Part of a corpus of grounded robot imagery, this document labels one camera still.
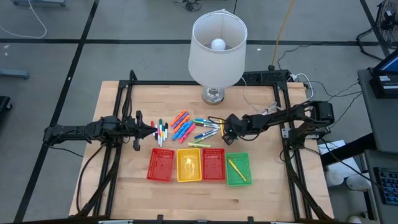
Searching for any white power plug cable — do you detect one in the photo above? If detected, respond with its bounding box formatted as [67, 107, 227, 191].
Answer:
[290, 73, 315, 102]

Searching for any black caster foot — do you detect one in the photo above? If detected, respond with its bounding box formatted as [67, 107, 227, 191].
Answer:
[0, 95, 13, 112]

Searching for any pink highlighter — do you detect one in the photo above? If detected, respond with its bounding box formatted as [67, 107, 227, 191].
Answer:
[179, 123, 197, 144]

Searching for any black floor fan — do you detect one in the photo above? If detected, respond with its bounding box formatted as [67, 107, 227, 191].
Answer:
[356, 0, 398, 58]

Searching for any yellow plastic basket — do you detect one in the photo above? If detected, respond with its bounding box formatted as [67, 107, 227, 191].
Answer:
[176, 147, 203, 183]

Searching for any light green highlighter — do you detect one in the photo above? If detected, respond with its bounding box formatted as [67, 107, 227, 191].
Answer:
[187, 142, 213, 149]

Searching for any grey keyboard desk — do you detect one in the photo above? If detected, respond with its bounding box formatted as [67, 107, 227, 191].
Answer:
[363, 149, 398, 224]

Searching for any red plastic basket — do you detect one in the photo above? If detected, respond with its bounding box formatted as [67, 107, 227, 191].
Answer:
[146, 147, 175, 182]
[201, 147, 226, 181]

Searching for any orange highlighter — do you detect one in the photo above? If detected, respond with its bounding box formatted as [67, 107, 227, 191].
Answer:
[173, 114, 191, 134]
[170, 109, 188, 127]

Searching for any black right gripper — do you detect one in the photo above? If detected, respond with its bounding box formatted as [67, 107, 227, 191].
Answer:
[223, 113, 249, 146]

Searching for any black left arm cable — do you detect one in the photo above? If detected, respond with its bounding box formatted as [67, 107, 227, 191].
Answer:
[121, 91, 133, 125]

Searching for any black aluminium table frame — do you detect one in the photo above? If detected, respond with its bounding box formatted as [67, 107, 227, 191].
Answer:
[70, 70, 335, 223]

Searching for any black power strip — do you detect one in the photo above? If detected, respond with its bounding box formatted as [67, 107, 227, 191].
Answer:
[241, 69, 290, 84]

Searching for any purple highlighter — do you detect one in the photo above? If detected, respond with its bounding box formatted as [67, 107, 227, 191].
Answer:
[172, 111, 189, 129]

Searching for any white lamp cord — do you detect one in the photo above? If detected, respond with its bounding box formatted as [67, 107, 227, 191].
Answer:
[241, 77, 278, 115]

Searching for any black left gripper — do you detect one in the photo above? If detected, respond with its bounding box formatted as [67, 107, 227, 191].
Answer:
[123, 110, 158, 152]

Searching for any white shade table lamp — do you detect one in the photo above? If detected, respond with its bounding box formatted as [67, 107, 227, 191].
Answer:
[188, 8, 249, 105]

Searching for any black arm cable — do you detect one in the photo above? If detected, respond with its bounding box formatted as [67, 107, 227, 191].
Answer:
[207, 116, 225, 126]
[121, 91, 133, 125]

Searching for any black tangled cable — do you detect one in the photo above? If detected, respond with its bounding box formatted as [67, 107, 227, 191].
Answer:
[173, 0, 203, 12]

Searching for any small black box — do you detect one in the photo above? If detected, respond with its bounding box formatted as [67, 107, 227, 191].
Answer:
[369, 73, 398, 100]

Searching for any black keyboard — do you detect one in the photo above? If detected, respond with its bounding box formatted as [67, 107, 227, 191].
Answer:
[373, 167, 398, 206]

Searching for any grey monitor desk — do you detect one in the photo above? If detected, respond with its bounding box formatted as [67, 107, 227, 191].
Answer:
[357, 67, 398, 153]

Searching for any white cylindrical object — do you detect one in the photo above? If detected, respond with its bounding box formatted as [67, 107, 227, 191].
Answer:
[345, 173, 373, 192]
[325, 167, 346, 187]

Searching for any green plastic basket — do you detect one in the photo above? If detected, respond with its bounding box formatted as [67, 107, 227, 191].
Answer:
[225, 152, 252, 187]

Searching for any yellow extension cable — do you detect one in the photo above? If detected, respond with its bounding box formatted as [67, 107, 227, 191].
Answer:
[271, 0, 295, 70]

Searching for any black computer monitor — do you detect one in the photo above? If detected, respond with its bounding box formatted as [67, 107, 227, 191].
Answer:
[373, 49, 398, 78]

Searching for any blue highlighter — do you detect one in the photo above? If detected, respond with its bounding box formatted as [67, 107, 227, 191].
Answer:
[177, 121, 194, 140]
[171, 122, 190, 141]

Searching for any white paper sheet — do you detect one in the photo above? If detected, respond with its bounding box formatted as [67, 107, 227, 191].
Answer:
[317, 139, 348, 156]

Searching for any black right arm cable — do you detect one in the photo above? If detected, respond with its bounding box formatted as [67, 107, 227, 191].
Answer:
[207, 116, 225, 126]

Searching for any grey cart base bar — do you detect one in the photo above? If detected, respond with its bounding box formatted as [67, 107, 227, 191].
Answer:
[0, 68, 30, 80]
[11, 0, 67, 7]

